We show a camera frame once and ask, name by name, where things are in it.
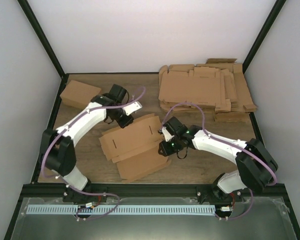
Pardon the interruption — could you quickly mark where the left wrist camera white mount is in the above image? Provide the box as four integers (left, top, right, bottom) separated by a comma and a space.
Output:
122, 101, 143, 116

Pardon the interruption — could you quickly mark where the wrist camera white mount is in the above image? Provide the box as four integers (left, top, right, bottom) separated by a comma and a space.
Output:
160, 127, 175, 142
122, 101, 143, 116

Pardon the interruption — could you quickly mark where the stack of flat cardboard blanks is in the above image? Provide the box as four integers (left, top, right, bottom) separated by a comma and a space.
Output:
158, 58, 257, 122

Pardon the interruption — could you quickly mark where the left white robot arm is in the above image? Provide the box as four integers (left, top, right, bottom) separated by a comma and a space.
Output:
40, 84, 143, 202

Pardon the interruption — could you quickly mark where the light blue slotted cable duct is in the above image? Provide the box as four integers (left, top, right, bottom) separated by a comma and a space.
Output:
26, 204, 216, 216

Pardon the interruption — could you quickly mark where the black aluminium frame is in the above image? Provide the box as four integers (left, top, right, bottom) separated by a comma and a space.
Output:
4, 0, 300, 240

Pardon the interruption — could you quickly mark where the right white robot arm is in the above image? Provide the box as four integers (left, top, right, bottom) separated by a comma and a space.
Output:
158, 117, 278, 202

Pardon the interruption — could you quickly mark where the folded brown cardboard box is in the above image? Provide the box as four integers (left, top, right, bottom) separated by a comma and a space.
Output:
60, 80, 102, 110

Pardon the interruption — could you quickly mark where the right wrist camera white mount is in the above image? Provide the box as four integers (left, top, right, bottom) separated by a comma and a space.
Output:
160, 127, 175, 142

